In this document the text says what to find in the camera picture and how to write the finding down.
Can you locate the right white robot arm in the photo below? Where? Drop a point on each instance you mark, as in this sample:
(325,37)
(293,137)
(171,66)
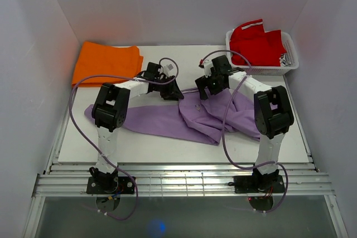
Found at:
(273,116)

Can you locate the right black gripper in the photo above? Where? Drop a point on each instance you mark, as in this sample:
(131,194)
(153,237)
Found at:
(202,82)

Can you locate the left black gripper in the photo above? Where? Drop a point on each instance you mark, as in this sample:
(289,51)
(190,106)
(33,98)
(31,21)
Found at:
(172,92)

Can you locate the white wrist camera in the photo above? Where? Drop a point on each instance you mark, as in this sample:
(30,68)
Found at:
(206,65)
(168,67)

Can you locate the white plastic basket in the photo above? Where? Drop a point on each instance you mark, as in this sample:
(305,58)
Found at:
(290,59)

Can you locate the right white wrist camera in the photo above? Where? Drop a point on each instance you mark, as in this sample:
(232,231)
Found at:
(206,65)

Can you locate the purple trousers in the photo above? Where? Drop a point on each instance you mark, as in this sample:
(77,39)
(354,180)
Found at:
(194,119)

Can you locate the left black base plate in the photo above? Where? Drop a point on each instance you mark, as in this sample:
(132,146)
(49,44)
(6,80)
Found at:
(120,185)

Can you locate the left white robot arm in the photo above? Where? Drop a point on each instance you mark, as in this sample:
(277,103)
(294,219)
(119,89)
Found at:
(110,111)

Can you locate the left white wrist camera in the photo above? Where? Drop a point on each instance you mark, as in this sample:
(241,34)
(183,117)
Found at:
(168,67)

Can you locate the red trousers in basket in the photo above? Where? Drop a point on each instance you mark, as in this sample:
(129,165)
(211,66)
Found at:
(253,43)

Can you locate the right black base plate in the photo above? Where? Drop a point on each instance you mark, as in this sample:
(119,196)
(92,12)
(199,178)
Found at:
(253,184)

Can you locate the folded orange trousers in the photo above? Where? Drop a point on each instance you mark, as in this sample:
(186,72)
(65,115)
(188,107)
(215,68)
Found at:
(96,59)

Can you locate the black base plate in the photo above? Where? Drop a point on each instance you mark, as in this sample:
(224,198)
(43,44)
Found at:
(120,185)
(253,184)

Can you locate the aluminium rail frame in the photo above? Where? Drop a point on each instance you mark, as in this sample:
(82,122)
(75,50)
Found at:
(179,180)

